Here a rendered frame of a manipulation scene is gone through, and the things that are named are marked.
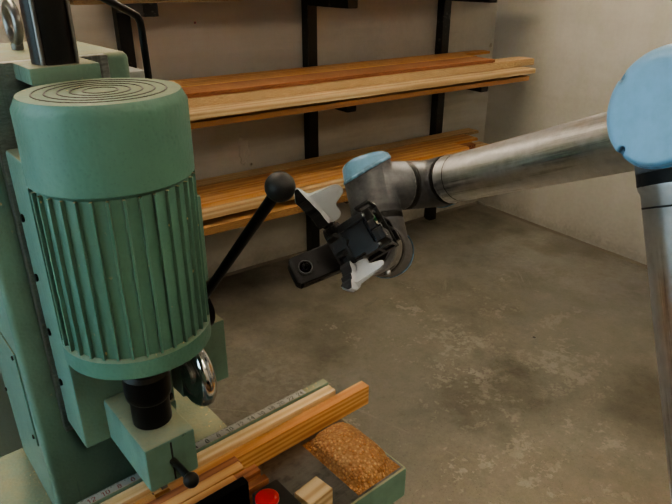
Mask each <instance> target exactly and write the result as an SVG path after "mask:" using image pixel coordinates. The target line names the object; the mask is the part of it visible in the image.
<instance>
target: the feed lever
mask: <svg viewBox="0 0 672 504"><path fill-rule="evenodd" d="M264 188H265V193H266V195H267V196H266V197H265V199H264V200H263V202H262V203H261V205H260V206H259V208H258V209H257V211H256V212H255V213H254V215H253V216H252V218H251V219H250V221H249V222H248V224H247V225H246V227H245V228H244V230H243V231H242V233H241V234H240V236H239V237H238V239H237V240H236V242H235V243H234V245H233V246H232V248H231V249H230V251H229V252H228V254H227V255H226V257H225V258H224V259H223V261H222V262H221V264H220V265H219V267H218V268H217V270H216V271H215V273H214V274H213V276H212V277H211V279H210V280H209V282H208V283H207V285H206V286H207V296H208V305H209V313H210V322H211V326H212V325H213V324H214V321H215V310H214V307H213V304H212V302H211V300H210V298H209V297H210V296H211V294H212V293H213V291H214V290H215V289H216V287H217V286H218V284H219V283H220V282H221V280H222V279H223V277H224V276H225V275H226V273H227V272H228V270H229V269H230V267H231V266H232V265H233V263H234V262H235V260H236V259H237V258H238V256H239V255H240V253H241V252H242V251H243V249H244V248H245V246H246V245H247V244H248V242H249V241H250V239H251V238H252V237H253V235H254V234H255V232H256V231H257V229H258V228H259V227H260V225H261V224H262V222H263V221H264V220H265V218H266V217H267V215H268V214H269V213H270V211H271V210H272V208H273V207H274V206H275V204H276V203H277V202H278V203H282V202H286V201H288V200H289V199H291V198H292V196H293V195H294V193H295V189H296V185H295V181H294V179H293V178H292V176H291V175H289V174H288V173H286V172H283V171H277V172H274V173H272V174H270V175H269V176H268V177H267V179H266V181H265V185H264Z"/></svg>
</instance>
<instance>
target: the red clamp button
mask: <svg viewBox="0 0 672 504"><path fill-rule="evenodd" d="M278 502H279V494H278V492H277V491H276V490H274V489H270V488H267V489H263V490H261V491H259V492H258V493H257V494H256V496H255V503H256V504H278Z"/></svg>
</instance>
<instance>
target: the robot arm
mask: <svg viewBox="0 0 672 504"><path fill-rule="evenodd" d="M390 159H391V156H390V155H389V153H388V152H386V151H376V152H371V153H367V154H363V155H361V156H358V157H356V158H353V159H352V160H350V161H349V162H347V163H346V164H345V165H344V167H343V170H342V172H343V178H344V183H343V184H344V185H345V189H346V193H347V198H348V203H349V208H350V212H351V218H349V219H348V220H346V221H345V222H343V223H341V224H340V223H338V222H336V223H335V221H336V220H338V219H339V218H340V216H341V211H340V209H339V208H338V207H337V205H336V204H337V201H338V200H339V198H340V197H341V195H342V194H343V189H342V187H341V186H340V185H337V184H333V185H330V186H328V187H325V188H322V189H320V190H317V191H315V192H312V193H306V192H304V191H303V190H302V189H299V188H296V189H295V193H294V199H295V203H296V205H298V206H299V207H300V208H301V209H302V210H303V211H304V213H305V214H307V215H308V216H309V217H310V218H311V219H312V220H313V222H314V223H315V225H316V226H317V227H318V228H319V229H322V228H323V229H324V230H323V234H324V237H325V239H326V241H327V244H324V245H322V246H319V247H317V248H314V249H312V250H309V251H307V252H304V253H302V254H299V255H296V256H294V257H292V258H290V260H289V263H288V267H287V268H288V271H289V273H290V275H291V277H292V279H293V281H294V283H295V285H296V287H298V288H300V289H302V288H305V287H307V286H310V285H312V284H314V283H317V282H319V281H322V280H324V279H327V278H329V277H331V276H334V275H336V274H339V273H342V278H341V280H342V285H341V287H342V289H343V290H346V291H348V292H352V293H353V292H355V291H357V290H358V289H359V288H360V287H361V284H362V283H363V282H364V281H366V280H367V279H368V278H370V277H371V276H372V275H373V276H377V277H379V278H385V279H388V278H393V277H396V276H399V275H401V274H402V273H404V272H405V271H406V270H407V269H408V268H409V267H410V265H411V263H412V261H413V258H414V246H413V242H412V240H411V238H410V237H409V236H408V235H407V231H406V227H405V222H404V218H403V213H402V210H407V209H420V208H433V207H437V208H445V207H449V206H451V205H454V204H456V203H459V202H461V201H466V200H472V199H477V198H483V197H489V196H494V195H500V194H506V193H511V192H517V191H523V190H528V189H534V188H540V187H545V186H551V185H557V184H562V183H568V182H574V181H579V180H585V179H591V178H596V177H602V176H608V175H613V174H619V173H625V172H630V171H635V178H636V189H637V192H638V193H639V194H640V199H641V209H642V219H643V229H644V238H645V248H646V258H647V268H648V278H649V288H650V298H651V308H652V318H653V328H654V338H655V348H656V358H657V367H658V377H659V387H660V397H661V407H662V417H663V427H664V437H665V447H666V457H667V467H668V477H669V486H670V496H671V504H672V44H667V45H664V46H661V47H658V48H656V49H654V50H652V51H650V52H648V53H646V54H645V55H643V56H642V57H640V58H639V59H638V60H637V61H635V62H634V63H633V64H632V65H631V66H630V67H629V68H628V69H627V70H626V72H625V74H624V75H623V77H622V78H621V80H620V81H618V83H617V84H616V86H615V88H614V90H613V92H612V95H611V98H610V101H609V104H608V109H607V112H604V113H600V114H597V115H593V116H589V117H586V118H582V119H579V120H575V121H571V122H568V123H564V124H561V125H557V126H553V127H550V128H546V129H542V130H539V131H535V132H532V133H528V134H524V135H521V136H517V137H513V138H510V139H506V140H503V141H499V142H495V143H492V144H488V145H485V146H481V147H477V148H474V149H470V150H466V151H463V152H459V153H456V154H447V155H444V156H440V157H436V158H433V159H429V160H420V161H391V160H390Z"/></svg>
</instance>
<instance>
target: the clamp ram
mask: <svg viewBox="0 0 672 504"><path fill-rule="evenodd" d="M195 504H250V497H249V485H248V481H247V480H246V479H245V478H244V477H243V476H242V477H240V478H238V479H237V480H235V481H233V482H231V483H230V484H228V485H226V486H224V487H223V488H221V489H219V490H217V491H216V492H214V493H212V494H210V495H209V496H207V497H205V498H204V499H202V500H200V501H198V502H197V503H195Z"/></svg>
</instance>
